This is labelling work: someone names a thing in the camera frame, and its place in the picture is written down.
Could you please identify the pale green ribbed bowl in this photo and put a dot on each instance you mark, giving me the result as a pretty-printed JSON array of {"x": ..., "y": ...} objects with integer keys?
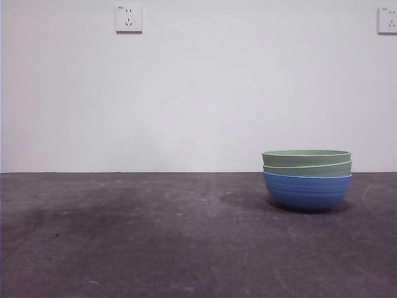
[
  {"x": 297, "y": 159},
  {"x": 322, "y": 171}
]

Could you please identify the blue ribbed bowl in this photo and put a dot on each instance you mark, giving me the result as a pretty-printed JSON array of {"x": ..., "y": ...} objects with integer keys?
[{"x": 307, "y": 194}]

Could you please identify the white wall socket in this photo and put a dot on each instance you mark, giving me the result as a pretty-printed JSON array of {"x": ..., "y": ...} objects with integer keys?
[
  {"x": 129, "y": 18},
  {"x": 388, "y": 20}
]

